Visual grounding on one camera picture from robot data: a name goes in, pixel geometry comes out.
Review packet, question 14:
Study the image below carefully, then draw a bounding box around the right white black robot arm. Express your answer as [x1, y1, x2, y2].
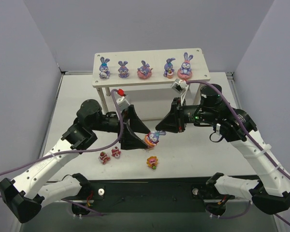
[156, 82, 290, 217]

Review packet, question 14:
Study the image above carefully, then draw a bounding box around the pink strawberry cake toy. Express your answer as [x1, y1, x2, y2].
[98, 151, 111, 165]

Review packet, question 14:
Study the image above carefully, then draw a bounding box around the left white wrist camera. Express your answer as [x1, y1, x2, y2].
[116, 89, 131, 111]

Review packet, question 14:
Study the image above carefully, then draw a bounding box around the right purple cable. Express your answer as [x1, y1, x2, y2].
[187, 81, 290, 230]

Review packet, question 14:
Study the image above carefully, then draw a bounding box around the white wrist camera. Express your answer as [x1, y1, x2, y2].
[171, 78, 189, 106]
[116, 89, 131, 111]

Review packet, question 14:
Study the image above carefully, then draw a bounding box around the small purple bunny with strawberry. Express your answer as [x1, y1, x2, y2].
[163, 58, 175, 79]

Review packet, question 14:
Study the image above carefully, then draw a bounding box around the pink bear cake toy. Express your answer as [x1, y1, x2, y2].
[111, 146, 121, 159]

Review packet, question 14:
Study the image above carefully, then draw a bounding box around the pink bear sunflower toy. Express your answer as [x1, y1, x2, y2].
[146, 156, 159, 170]

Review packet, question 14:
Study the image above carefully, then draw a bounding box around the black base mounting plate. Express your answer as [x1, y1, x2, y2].
[67, 180, 227, 213]

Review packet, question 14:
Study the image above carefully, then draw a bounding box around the purple bunny red base toy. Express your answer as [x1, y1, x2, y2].
[144, 130, 166, 148]

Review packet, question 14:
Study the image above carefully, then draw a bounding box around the purple bunny blue bow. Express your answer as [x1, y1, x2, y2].
[99, 57, 110, 79]

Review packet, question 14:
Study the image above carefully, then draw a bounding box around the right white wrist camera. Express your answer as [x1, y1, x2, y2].
[171, 78, 189, 106]

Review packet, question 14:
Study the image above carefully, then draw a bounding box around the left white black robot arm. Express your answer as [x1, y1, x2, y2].
[0, 99, 150, 223]

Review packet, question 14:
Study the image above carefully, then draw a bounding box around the purple bunny sitting toy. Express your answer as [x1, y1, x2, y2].
[118, 61, 129, 78]

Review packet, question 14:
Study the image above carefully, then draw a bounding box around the white wooden two-tier shelf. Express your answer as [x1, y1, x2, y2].
[92, 48, 210, 121]

